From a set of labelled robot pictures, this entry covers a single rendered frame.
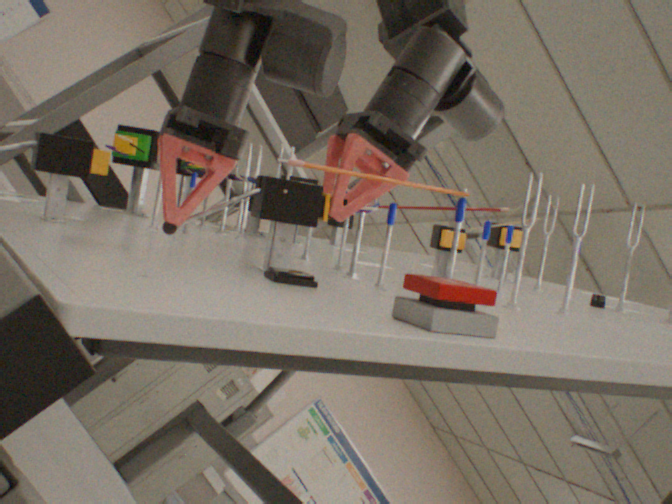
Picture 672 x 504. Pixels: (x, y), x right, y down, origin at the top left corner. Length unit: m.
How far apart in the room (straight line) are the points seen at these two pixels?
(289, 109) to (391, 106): 1.09
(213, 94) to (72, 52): 7.58
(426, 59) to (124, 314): 0.46
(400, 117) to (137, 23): 7.71
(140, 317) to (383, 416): 8.65
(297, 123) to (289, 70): 1.15
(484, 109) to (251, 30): 0.25
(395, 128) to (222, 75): 0.16
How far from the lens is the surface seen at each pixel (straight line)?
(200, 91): 0.80
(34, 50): 8.35
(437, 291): 0.61
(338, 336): 0.54
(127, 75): 1.75
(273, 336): 0.52
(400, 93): 0.85
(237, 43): 0.81
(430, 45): 0.87
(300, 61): 0.79
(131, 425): 7.89
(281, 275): 0.77
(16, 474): 0.52
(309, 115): 1.96
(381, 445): 9.17
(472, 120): 0.91
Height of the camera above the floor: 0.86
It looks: 17 degrees up
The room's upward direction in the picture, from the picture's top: 54 degrees clockwise
